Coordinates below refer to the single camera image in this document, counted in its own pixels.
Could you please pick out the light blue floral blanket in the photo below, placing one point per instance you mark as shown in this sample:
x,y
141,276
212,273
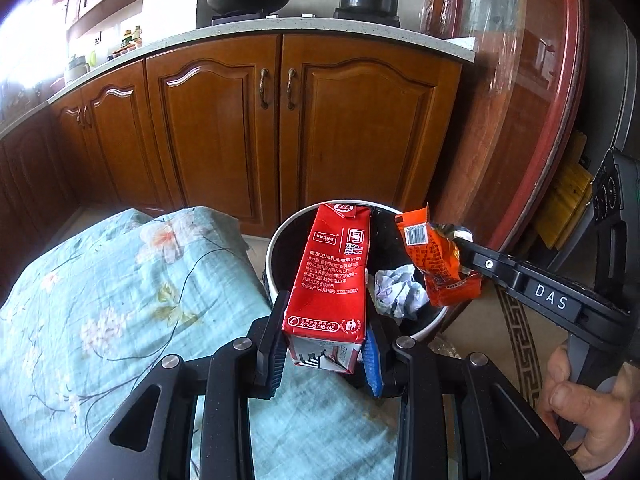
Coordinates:
x,y
125,285

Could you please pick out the row of spice jars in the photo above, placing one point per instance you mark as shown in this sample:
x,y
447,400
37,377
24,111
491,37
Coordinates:
x,y
127,42

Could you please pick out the red milk carton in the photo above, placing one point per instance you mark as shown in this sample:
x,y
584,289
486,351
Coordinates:
x,y
325,280

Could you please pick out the wooden corner cabinet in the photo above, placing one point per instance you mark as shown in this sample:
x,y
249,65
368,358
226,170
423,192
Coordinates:
x,y
25,195

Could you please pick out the wide wooden cabinet door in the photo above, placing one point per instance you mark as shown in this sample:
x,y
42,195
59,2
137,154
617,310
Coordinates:
x,y
210,135
370,135

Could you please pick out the black gas stove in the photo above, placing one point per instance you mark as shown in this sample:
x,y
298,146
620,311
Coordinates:
x,y
300,21

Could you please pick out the white round trash bin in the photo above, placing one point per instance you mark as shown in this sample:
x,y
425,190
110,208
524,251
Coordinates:
x,y
290,245

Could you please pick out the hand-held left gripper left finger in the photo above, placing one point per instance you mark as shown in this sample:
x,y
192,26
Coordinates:
x,y
272,355

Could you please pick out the narrow wooden cabinet door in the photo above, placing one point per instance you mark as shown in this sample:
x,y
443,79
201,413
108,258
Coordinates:
x,y
125,135
80,150

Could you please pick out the orange snack wrapper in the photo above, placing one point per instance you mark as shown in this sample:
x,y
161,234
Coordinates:
x,y
440,260

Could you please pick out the white jar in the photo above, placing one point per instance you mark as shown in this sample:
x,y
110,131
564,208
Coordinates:
x,y
76,70

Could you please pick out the white paper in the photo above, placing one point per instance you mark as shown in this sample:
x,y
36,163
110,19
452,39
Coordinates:
x,y
400,290

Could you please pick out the wooden kitchen cabinets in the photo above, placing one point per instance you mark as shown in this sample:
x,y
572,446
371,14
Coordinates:
x,y
350,35

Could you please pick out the person's right hand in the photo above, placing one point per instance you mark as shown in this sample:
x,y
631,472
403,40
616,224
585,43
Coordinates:
x,y
595,415

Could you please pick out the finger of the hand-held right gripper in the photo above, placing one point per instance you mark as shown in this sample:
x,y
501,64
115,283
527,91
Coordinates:
x,y
492,266

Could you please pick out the round wooden table top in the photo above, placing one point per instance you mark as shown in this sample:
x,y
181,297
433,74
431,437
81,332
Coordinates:
x,y
500,110

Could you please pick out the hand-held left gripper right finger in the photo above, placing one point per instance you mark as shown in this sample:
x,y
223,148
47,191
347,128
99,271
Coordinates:
x,y
371,360

